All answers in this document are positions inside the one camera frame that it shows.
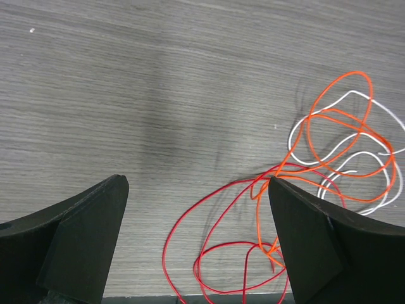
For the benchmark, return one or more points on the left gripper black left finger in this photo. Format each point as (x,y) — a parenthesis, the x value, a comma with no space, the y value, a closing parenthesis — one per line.
(65,249)

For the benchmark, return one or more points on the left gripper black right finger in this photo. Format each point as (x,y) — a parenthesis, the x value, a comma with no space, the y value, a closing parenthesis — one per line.
(334,255)

